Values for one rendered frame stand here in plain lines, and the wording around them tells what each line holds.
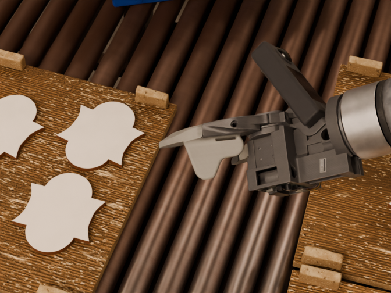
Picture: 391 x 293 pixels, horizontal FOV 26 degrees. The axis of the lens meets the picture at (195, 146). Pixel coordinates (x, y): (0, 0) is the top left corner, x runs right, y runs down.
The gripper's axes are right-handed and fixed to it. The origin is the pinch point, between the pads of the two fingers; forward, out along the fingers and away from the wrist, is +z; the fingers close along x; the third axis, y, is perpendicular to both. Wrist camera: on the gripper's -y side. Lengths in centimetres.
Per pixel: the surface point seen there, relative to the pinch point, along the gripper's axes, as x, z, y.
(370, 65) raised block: 52, -3, -22
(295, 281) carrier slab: 30.6, 5.6, 14.4
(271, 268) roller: 31.2, 9.8, 12.0
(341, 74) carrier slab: 51, 2, -21
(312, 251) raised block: 31.3, 2.5, 10.5
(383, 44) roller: 61, -2, -28
